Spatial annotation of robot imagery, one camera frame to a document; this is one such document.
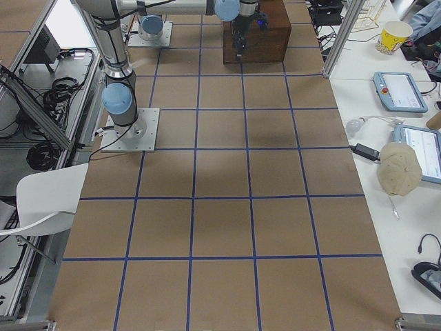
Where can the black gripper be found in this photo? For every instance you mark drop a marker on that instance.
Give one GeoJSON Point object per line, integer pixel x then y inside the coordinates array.
{"type": "Point", "coordinates": [240, 25]}

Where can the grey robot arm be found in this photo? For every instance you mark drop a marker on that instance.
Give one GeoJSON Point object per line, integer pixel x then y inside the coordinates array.
{"type": "Point", "coordinates": [109, 22]}
{"type": "Point", "coordinates": [150, 27]}

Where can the dark wooden drawer cabinet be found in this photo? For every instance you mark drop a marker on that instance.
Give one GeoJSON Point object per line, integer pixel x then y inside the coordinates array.
{"type": "Point", "coordinates": [263, 46]}

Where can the white light bulb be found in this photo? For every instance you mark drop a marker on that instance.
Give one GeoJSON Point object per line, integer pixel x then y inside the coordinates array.
{"type": "Point", "coordinates": [354, 125]}

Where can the yellow popcorn paper cup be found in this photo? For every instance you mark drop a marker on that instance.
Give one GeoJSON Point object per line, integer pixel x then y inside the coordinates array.
{"type": "Point", "coordinates": [393, 35]}

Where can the black power adapter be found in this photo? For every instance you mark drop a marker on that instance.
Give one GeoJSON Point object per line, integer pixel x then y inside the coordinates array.
{"type": "Point", "coordinates": [365, 152]}

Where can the blue teach pendant upper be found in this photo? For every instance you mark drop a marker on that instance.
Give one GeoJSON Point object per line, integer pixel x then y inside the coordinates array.
{"type": "Point", "coordinates": [398, 92]}

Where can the blue teach pendant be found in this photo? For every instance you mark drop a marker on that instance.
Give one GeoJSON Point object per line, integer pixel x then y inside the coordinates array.
{"type": "Point", "coordinates": [398, 92]}
{"type": "Point", "coordinates": [426, 144]}

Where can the grey control box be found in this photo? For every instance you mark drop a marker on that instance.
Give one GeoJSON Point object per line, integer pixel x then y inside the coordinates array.
{"type": "Point", "coordinates": [45, 50]}

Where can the beige baseball cap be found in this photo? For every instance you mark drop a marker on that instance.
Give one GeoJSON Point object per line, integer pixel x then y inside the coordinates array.
{"type": "Point", "coordinates": [399, 171]}

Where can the blue teach pendant lower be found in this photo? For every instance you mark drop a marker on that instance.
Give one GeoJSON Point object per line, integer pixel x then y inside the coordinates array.
{"type": "Point", "coordinates": [426, 144]}

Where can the white plastic chair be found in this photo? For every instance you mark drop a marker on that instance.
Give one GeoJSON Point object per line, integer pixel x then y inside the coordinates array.
{"type": "Point", "coordinates": [47, 201]}

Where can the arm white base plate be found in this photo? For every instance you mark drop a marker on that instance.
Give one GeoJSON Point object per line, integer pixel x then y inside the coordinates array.
{"type": "Point", "coordinates": [145, 40]}
{"type": "Point", "coordinates": [140, 137]}

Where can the aluminium frame post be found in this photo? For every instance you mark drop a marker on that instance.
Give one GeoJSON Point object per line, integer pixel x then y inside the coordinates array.
{"type": "Point", "coordinates": [347, 24]}

